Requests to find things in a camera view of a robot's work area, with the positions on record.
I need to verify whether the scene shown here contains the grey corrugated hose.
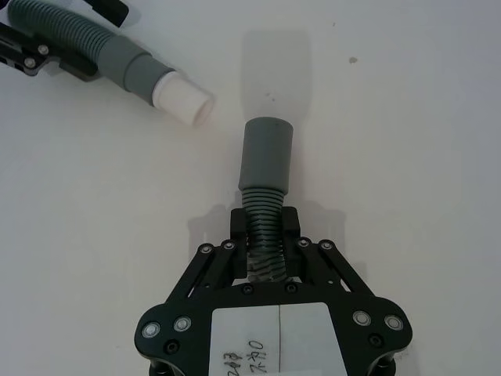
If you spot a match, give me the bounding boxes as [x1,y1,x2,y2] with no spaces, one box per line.
[6,0,216,128]
[236,116,296,284]

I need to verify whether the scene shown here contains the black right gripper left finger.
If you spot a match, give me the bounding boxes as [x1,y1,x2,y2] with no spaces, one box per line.
[166,208,252,311]

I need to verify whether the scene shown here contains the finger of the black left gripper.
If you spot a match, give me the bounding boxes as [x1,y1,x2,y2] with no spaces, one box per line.
[83,0,131,27]
[0,22,99,84]

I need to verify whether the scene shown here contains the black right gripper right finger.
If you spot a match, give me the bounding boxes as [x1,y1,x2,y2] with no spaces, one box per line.
[280,206,377,305]

